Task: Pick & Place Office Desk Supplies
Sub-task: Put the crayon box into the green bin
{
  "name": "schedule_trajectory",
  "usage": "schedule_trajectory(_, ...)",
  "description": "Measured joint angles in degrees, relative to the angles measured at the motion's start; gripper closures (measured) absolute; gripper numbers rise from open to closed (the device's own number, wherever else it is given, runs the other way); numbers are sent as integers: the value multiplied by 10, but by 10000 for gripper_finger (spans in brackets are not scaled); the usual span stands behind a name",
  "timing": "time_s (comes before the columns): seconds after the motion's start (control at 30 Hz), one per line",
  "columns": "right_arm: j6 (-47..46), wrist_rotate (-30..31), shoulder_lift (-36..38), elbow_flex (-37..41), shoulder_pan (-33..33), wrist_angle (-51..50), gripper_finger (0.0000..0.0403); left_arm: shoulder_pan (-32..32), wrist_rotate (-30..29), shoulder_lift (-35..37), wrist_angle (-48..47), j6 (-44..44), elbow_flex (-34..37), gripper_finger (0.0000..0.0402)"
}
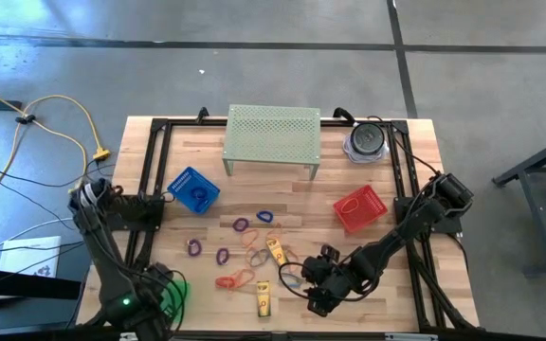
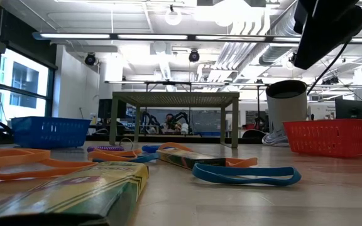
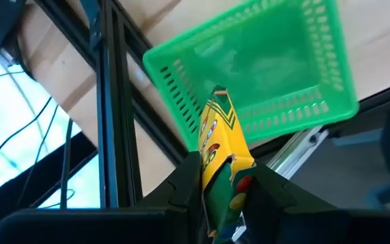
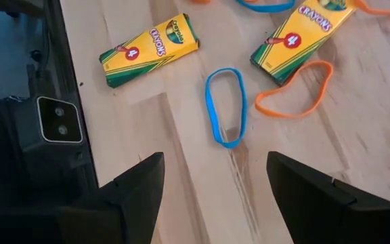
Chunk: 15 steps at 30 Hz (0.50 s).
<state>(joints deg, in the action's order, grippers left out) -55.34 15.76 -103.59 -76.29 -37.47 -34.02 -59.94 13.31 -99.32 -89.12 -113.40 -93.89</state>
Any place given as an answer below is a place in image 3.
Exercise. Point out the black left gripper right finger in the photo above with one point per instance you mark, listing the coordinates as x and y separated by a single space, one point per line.
300 227

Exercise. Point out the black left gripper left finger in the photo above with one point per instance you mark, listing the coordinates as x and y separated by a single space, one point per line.
147 223

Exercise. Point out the yellow green crayon box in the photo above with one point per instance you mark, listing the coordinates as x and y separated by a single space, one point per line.
218 142

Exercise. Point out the green plastic basket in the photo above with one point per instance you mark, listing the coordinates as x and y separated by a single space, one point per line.
266 67

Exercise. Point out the silver metal bracket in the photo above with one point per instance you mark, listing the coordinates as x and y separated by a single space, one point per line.
300 152

